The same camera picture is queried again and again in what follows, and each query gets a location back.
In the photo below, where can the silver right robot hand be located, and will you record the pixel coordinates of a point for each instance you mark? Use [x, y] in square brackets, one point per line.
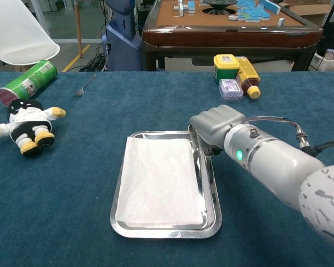
[217, 122]

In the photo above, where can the white paper sheet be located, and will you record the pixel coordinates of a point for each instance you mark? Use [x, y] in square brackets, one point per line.
[158, 180]

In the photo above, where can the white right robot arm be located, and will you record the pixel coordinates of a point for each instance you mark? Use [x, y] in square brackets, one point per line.
[281, 164]

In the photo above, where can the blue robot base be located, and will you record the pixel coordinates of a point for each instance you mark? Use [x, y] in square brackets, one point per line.
[122, 41]

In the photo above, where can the shiny metal tray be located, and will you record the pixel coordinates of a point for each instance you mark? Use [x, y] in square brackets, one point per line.
[211, 211]

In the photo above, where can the small clear plastic box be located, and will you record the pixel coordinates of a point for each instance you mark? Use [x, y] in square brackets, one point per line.
[230, 89]

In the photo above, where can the yellow lidded tub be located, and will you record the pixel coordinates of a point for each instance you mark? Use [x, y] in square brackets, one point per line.
[225, 68]

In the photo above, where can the yellow capped honey bottle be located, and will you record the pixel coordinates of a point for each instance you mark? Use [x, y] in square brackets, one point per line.
[247, 73]

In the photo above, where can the brown mahjong table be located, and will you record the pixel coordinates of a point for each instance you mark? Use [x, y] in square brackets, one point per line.
[225, 39]

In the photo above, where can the pair of white mahjong tiles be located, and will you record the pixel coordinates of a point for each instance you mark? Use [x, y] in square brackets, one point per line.
[233, 18]

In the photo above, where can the blue mahjong tile pile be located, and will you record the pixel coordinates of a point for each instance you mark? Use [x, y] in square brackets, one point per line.
[252, 12]

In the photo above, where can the black mahjong table dome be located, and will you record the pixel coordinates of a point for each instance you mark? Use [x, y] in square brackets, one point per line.
[220, 6]

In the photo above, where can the blue mahjong tile stack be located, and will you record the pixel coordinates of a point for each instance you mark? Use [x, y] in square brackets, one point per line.
[187, 7]

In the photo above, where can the single white mahjong tile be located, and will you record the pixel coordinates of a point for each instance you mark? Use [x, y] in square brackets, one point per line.
[281, 21]

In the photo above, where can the white storage box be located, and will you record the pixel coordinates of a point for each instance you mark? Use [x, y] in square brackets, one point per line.
[327, 62]

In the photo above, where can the long blue mahjong tile row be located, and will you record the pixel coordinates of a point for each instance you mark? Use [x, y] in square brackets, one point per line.
[272, 7]

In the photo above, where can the silver fork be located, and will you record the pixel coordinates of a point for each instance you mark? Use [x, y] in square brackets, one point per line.
[80, 91]

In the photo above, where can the brown cardboard box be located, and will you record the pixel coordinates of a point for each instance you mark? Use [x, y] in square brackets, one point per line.
[306, 7]

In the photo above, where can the black tripod stand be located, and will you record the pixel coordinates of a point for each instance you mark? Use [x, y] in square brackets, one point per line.
[330, 14]

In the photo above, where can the teal table cloth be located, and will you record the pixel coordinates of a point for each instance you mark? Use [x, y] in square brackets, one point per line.
[72, 194]

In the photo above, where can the black white plush doll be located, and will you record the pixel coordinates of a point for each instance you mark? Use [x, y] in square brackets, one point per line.
[30, 119]

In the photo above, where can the green chips can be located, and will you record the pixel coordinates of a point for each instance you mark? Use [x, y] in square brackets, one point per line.
[30, 80]

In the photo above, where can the white chair wooden legs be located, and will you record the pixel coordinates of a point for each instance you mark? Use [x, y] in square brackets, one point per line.
[16, 33]

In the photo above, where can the wooden post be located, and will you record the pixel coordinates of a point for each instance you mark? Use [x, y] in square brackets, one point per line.
[78, 27]

